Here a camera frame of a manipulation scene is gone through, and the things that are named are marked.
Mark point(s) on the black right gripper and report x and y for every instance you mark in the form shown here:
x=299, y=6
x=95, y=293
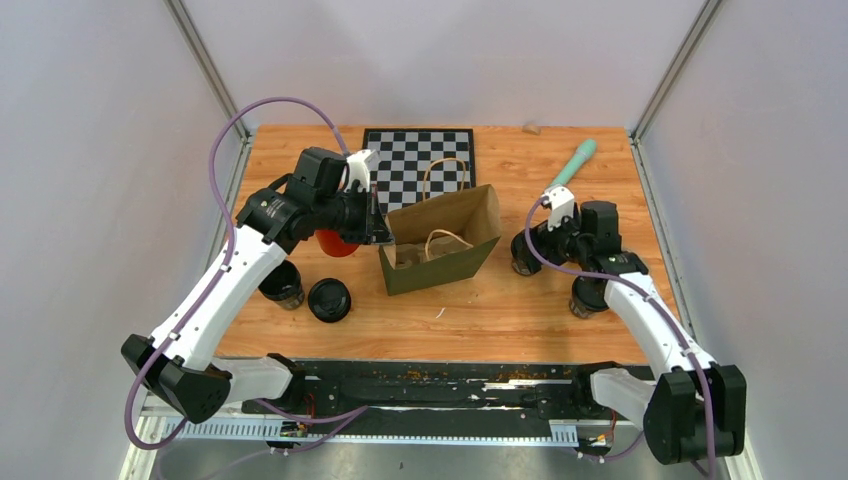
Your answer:
x=542, y=237

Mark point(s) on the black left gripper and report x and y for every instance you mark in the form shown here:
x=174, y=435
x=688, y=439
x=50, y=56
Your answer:
x=379, y=230

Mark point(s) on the black cup lid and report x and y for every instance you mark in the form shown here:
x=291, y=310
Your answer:
x=590, y=292

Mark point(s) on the green paper bag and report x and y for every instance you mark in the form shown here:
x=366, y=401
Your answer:
x=471, y=216

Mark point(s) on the clear brown plastic cup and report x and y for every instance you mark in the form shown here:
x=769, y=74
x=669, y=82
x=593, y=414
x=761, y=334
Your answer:
x=579, y=310

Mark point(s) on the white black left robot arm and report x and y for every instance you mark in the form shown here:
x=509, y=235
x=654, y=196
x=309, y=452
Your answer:
x=177, y=361

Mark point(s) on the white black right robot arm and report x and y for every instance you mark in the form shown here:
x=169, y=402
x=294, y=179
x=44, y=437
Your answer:
x=694, y=408

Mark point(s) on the red straw holder cup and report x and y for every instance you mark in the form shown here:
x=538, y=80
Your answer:
x=332, y=244

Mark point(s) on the black white chessboard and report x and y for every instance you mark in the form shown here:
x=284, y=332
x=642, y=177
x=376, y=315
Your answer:
x=417, y=163

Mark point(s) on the black lid stack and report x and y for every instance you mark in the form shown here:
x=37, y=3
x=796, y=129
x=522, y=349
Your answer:
x=329, y=300

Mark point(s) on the black cup stack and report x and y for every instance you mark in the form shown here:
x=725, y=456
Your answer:
x=283, y=286

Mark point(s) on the small brown wood block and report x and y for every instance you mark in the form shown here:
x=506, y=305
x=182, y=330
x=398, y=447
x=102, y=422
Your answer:
x=532, y=129

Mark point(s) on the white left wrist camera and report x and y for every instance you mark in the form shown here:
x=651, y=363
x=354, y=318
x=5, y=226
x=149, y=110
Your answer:
x=359, y=170

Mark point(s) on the mint green handle tool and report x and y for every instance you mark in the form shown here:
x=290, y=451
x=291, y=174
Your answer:
x=582, y=154

